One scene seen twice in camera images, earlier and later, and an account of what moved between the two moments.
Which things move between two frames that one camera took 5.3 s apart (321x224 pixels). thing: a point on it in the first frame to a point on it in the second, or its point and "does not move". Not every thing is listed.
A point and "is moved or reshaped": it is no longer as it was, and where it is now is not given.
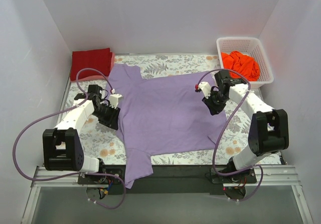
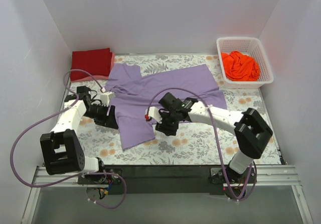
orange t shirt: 246,65 does not move
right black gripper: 213,104 to 165,127
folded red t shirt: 100,59 does not move
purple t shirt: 162,115 is moved or reshaped
